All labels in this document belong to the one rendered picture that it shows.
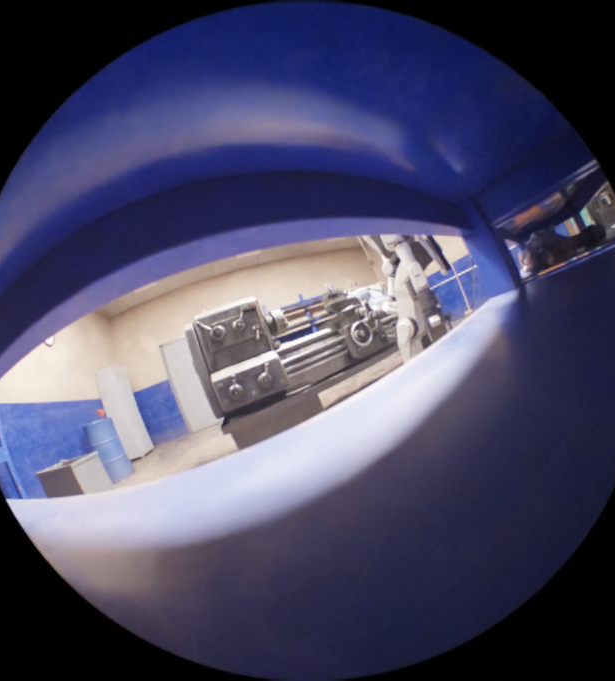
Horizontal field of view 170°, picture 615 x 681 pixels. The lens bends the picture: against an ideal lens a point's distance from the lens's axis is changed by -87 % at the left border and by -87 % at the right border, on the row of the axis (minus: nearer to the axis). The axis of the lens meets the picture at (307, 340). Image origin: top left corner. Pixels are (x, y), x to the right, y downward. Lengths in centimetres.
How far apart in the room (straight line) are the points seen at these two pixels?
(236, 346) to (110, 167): 154
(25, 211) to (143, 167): 9
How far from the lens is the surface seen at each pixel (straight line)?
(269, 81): 15
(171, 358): 511
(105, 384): 470
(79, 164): 17
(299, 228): 15
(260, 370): 147
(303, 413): 165
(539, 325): 15
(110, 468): 355
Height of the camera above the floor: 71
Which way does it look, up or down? 3 degrees up
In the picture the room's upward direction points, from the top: 22 degrees counter-clockwise
